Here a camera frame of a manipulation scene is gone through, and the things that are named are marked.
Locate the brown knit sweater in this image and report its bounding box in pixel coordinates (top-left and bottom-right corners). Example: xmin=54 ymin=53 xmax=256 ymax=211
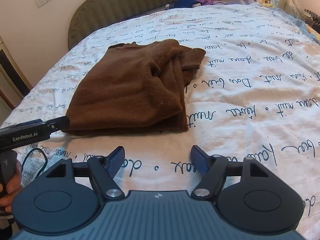
xmin=65 ymin=39 xmax=206 ymax=135

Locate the person's left hand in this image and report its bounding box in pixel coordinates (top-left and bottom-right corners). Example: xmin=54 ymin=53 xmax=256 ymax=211
xmin=0 ymin=159 xmax=22 ymax=213

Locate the gold black tower appliance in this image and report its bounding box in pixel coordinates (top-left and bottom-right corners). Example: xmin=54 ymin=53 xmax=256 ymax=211
xmin=0 ymin=38 xmax=33 ymax=110

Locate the yellow blue blanket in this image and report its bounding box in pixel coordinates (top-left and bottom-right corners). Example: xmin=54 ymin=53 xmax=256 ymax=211
xmin=259 ymin=0 xmax=319 ymax=43

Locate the purple garment on bed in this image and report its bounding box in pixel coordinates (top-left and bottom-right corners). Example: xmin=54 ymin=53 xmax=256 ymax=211
xmin=196 ymin=0 xmax=227 ymax=5

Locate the blue cloth on bed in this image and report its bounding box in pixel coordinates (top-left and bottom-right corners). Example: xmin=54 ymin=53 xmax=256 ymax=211
xmin=172 ymin=0 xmax=202 ymax=8

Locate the black white patterned garment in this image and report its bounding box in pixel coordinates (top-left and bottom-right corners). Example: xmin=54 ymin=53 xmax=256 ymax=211
xmin=304 ymin=9 xmax=320 ymax=27

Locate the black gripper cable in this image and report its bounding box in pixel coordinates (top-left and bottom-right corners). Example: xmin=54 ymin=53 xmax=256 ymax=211
xmin=21 ymin=147 xmax=49 ymax=178

